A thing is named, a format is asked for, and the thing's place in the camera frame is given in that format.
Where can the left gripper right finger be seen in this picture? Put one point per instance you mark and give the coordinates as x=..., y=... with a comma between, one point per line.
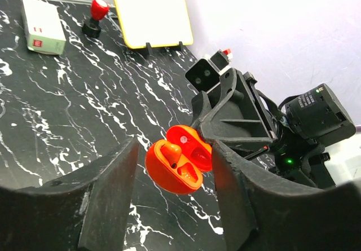
x=262, y=211

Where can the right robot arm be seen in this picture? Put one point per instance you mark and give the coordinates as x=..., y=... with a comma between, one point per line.
x=320, y=116

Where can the white rectangular box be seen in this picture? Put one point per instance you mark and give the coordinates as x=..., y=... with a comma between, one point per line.
x=42, y=26

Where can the white dry-erase board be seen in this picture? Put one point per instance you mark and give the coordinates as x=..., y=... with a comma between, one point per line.
x=160, y=23

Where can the red cap black bottle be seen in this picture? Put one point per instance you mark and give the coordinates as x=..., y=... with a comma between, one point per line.
x=98, y=9

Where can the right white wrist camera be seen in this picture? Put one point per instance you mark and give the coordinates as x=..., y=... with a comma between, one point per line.
x=205, y=73

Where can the red earbud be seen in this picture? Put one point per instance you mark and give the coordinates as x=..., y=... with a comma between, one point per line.
x=172, y=153

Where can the red round case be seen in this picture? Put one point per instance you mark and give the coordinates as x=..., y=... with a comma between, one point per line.
x=196, y=158

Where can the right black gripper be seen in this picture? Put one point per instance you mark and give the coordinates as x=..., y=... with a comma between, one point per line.
x=245, y=118

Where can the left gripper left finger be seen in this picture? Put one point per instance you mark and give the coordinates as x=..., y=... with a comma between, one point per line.
x=86, y=209

